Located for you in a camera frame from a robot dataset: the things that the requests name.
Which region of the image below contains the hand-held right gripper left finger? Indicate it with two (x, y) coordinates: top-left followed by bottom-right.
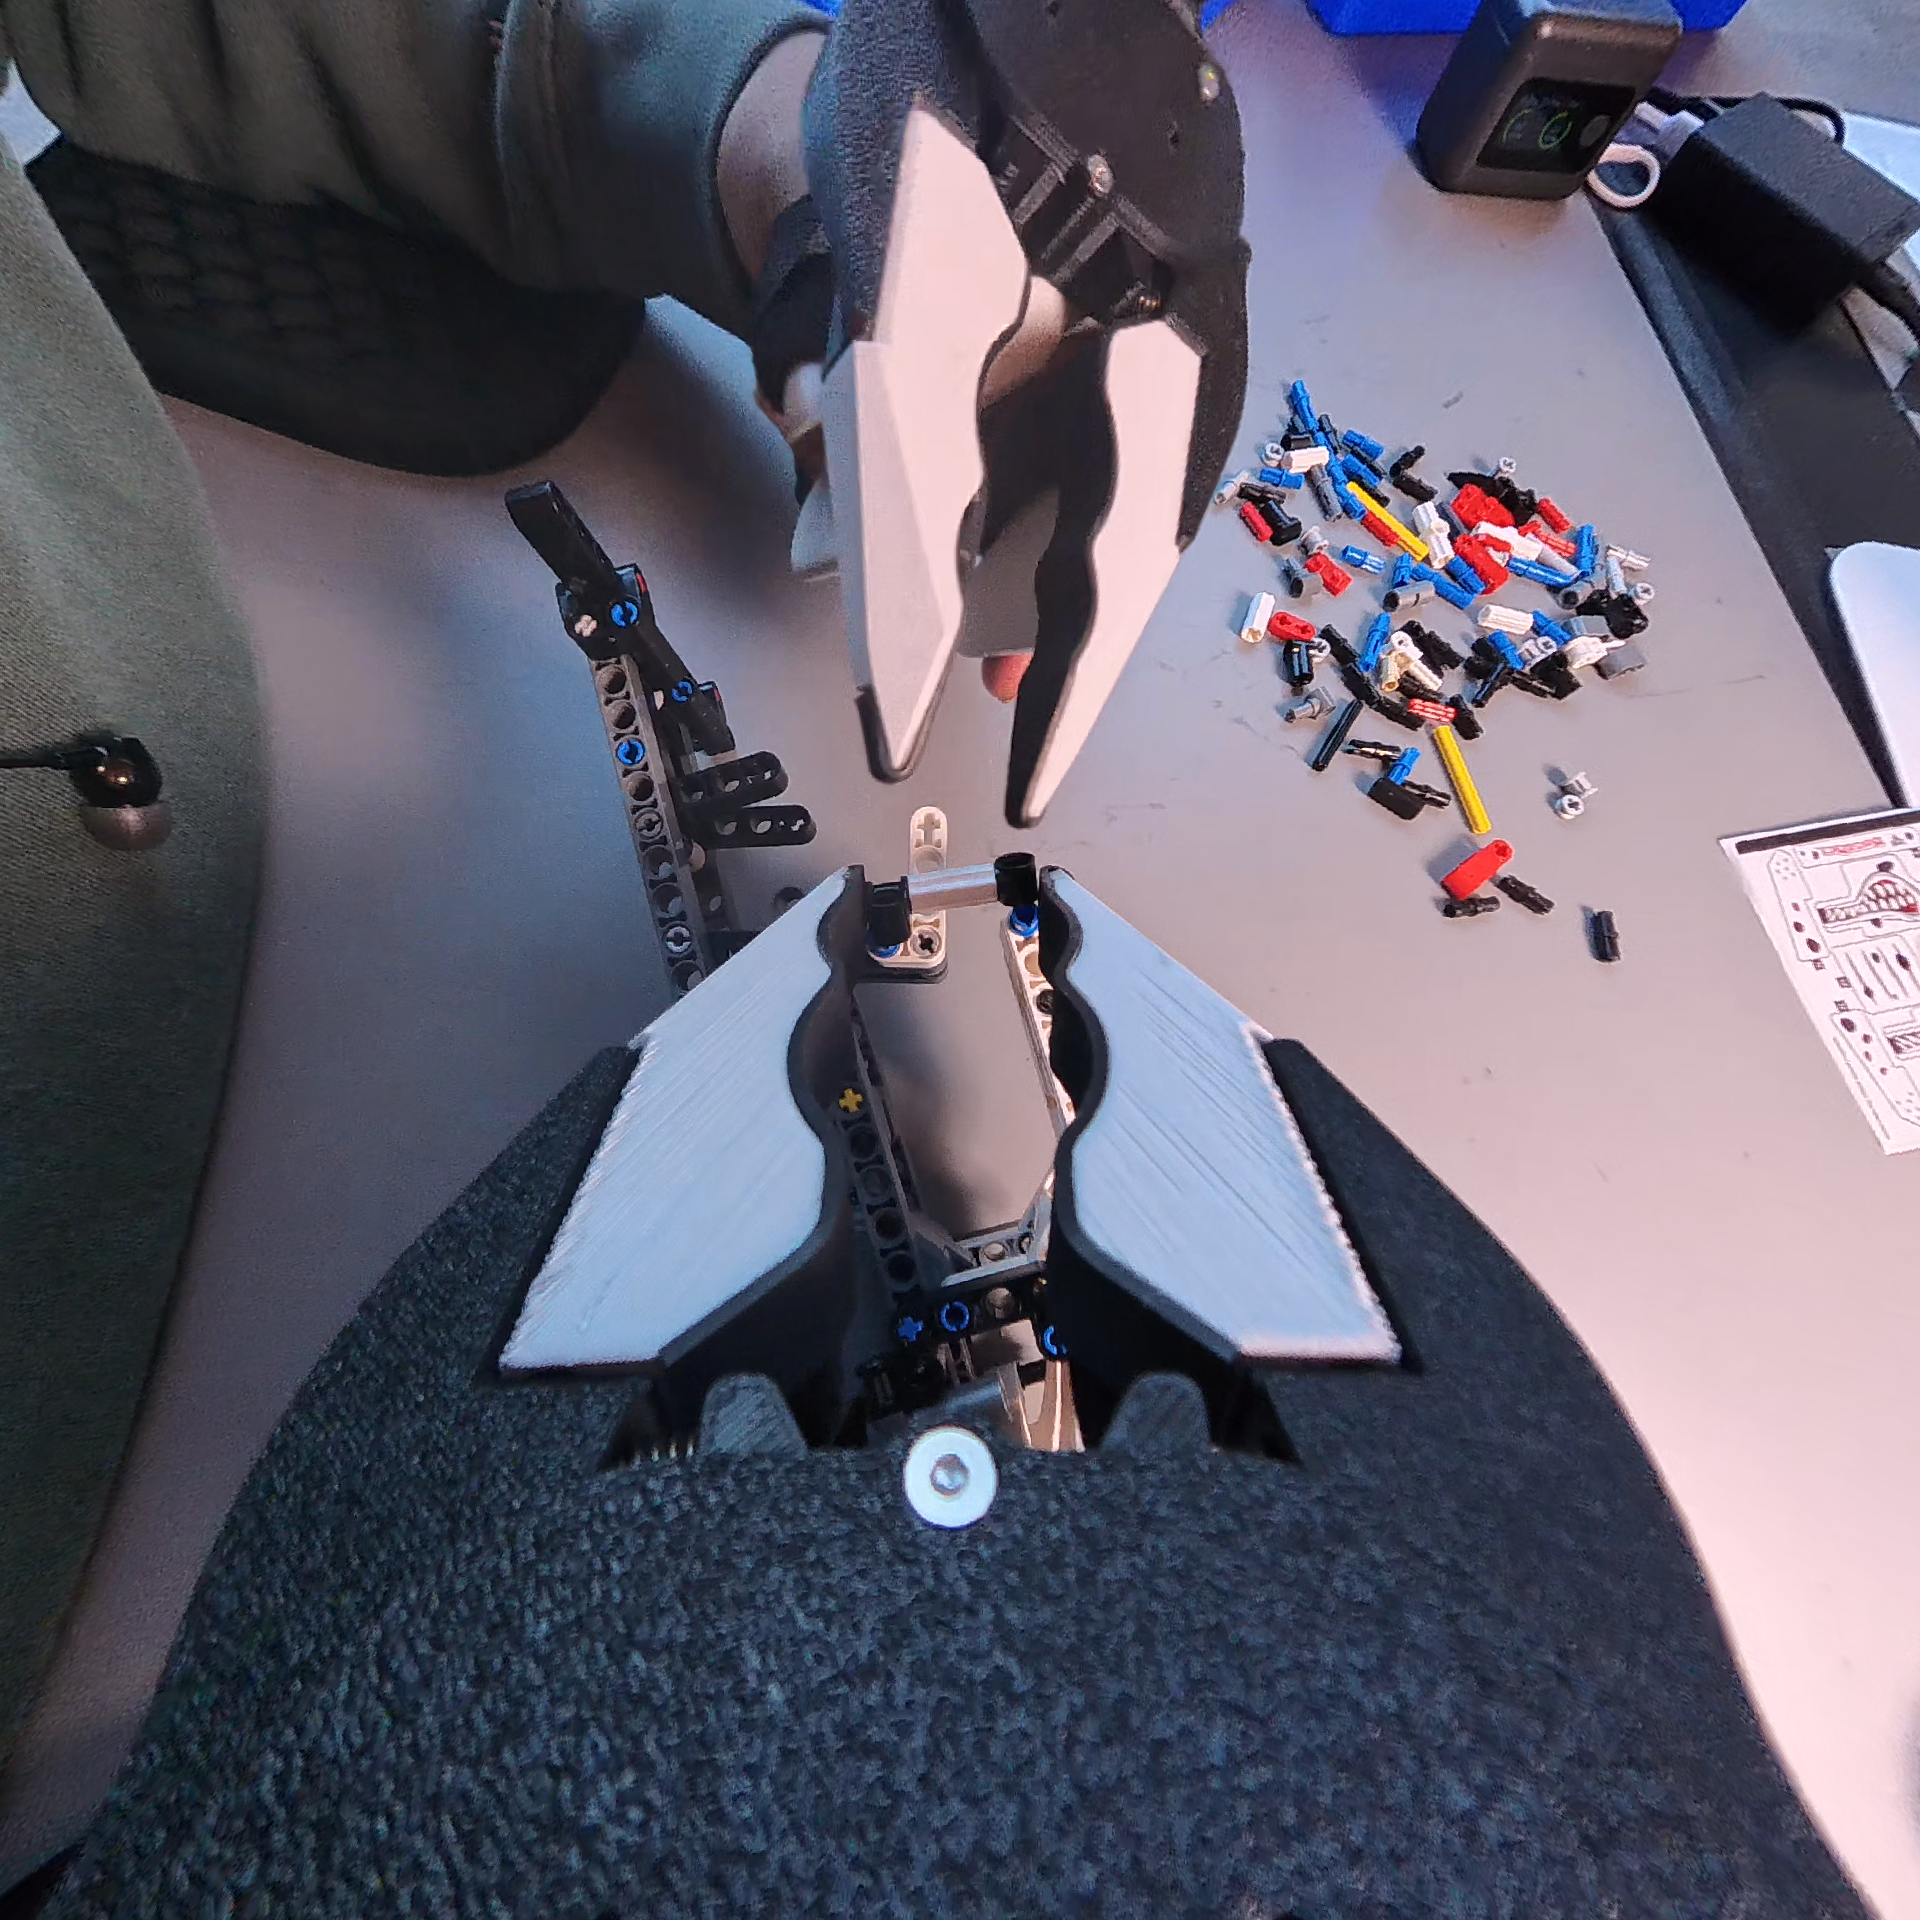
(498, 869), (862, 1449)

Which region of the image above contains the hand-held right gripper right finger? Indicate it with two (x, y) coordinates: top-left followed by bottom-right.
(1038, 869), (1401, 1449)

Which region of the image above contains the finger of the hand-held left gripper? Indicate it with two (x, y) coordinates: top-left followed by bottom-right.
(1004, 328), (1205, 831)
(819, 104), (1072, 784)

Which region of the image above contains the black building-brick model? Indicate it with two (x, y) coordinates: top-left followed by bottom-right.
(501, 480), (1084, 1449)

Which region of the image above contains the person's left forearm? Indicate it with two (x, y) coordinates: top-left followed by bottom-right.
(0, 0), (832, 325)

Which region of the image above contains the grey desk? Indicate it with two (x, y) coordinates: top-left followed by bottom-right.
(0, 0), (1920, 1920)

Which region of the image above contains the person's left hand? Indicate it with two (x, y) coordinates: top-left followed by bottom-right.
(718, 27), (849, 447)

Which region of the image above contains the pile of small building pieces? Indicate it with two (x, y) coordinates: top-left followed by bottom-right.
(1213, 379), (1655, 965)

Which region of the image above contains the blue plastic bin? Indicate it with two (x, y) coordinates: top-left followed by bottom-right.
(1306, 0), (1749, 34)

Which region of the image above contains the white sticker sheet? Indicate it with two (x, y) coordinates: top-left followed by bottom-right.
(1718, 808), (1920, 1153)

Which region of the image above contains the black flat box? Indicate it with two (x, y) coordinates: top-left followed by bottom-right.
(1647, 93), (1920, 328)

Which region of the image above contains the black earphone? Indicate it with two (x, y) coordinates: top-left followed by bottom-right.
(0, 735), (171, 852)

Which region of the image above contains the white book stand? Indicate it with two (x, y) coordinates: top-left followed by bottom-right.
(1825, 542), (1920, 812)

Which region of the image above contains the small black camera device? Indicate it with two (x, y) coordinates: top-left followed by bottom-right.
(1415, 0), (1682, 196)

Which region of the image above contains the white cable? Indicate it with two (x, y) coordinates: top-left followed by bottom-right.
(1589, 104), (1668, 209)

